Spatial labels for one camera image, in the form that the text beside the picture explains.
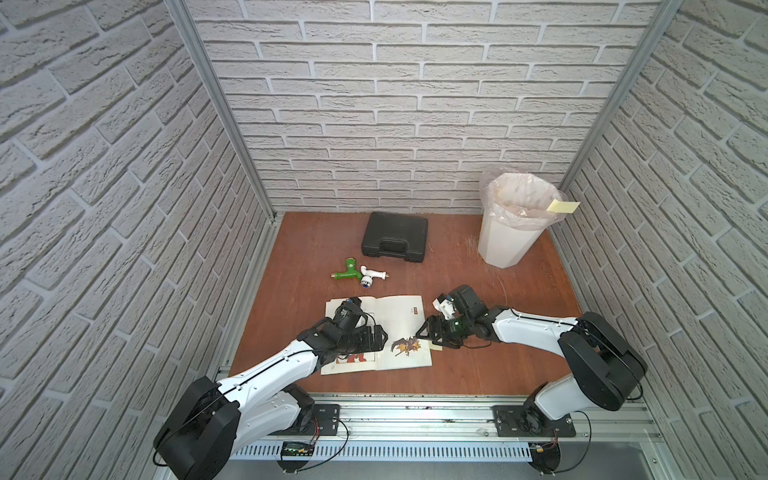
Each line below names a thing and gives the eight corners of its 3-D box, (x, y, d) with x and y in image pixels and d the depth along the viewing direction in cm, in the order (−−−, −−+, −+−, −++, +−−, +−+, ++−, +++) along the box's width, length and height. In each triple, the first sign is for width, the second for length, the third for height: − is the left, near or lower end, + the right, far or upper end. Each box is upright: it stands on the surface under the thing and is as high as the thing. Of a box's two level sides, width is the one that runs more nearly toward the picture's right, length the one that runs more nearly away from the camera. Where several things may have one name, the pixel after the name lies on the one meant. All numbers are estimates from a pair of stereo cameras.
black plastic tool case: (361, 255, 108) (360, 245, 104) (372, 219, 120) (371, 209, 115) (423, 263, 106) (425, 254, 102) (428, 226, 118) (429, 216, 113)
